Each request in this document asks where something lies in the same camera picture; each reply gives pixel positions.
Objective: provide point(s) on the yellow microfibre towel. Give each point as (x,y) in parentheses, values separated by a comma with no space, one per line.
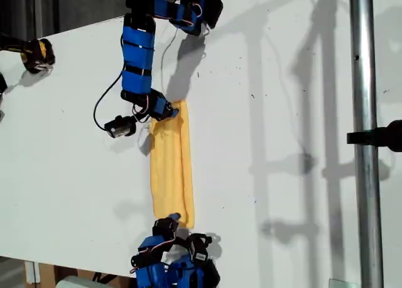
(171,175)

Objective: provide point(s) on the white plastic container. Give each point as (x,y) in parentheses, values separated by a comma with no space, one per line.
(75,282)

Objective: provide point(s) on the brown cardboard box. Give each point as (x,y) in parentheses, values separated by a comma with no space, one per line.
(47,272)

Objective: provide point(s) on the yellow black power drill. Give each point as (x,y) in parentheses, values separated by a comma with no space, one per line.
(34,53)

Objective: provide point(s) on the black clamp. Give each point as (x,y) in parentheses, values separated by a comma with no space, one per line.
(377,137)

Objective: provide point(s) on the black camera box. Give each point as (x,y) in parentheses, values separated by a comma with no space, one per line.
(121,128)
(199,253)

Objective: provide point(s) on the steel post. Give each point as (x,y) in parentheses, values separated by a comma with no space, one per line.
(366,112)

